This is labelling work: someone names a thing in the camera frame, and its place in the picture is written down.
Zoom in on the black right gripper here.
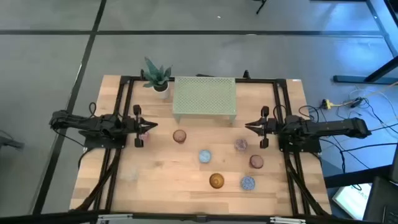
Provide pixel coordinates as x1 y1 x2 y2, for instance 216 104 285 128
244 105 280 149

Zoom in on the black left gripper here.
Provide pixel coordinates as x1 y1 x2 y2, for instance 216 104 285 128
123 104 159 148

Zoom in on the purple patterned candle tin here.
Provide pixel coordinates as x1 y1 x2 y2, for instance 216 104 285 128
234 138 249 152

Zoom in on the pink ribbed glass candle holder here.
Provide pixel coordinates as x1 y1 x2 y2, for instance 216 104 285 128
172 129 188 144
249 154 265 170

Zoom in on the dark blue patterned candle tin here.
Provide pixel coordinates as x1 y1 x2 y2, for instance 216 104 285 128
240 175 256 191

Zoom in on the light blue patterned candle tin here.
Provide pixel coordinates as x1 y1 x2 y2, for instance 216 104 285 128
198 149 213 164

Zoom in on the amber ribbed glass candle holder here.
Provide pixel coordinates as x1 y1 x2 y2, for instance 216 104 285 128
208 172 225 190

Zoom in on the snake plant in white pot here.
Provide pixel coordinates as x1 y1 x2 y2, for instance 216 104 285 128
142 56 173 100

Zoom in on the green perforated metal shelf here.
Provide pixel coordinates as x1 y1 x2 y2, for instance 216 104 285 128
172 76 238 124

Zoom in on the yellow power plug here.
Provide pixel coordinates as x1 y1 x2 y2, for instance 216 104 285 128
322 98 341 110

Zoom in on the black desk leg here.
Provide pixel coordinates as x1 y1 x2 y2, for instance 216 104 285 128
333 55 398 85

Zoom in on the black desk foot bar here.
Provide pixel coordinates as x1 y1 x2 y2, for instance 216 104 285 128
323 164 392 188

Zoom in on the black tripod leg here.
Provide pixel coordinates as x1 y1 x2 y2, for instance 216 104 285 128
253 0 268 15

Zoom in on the white flat panel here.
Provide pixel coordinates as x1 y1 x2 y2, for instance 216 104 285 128
331 183 373 220

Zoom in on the black crossbeam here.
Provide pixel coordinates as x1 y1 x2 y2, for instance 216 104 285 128
0 210 383 224

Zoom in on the black chair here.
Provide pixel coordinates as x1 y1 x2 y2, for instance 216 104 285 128
363 149 398 224

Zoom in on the black aluminium rig frame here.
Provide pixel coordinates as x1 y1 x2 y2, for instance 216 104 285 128
70 74 332 217

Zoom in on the silver metal bracket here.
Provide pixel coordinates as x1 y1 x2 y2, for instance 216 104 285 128
269 216 307 224
97 213 134 223

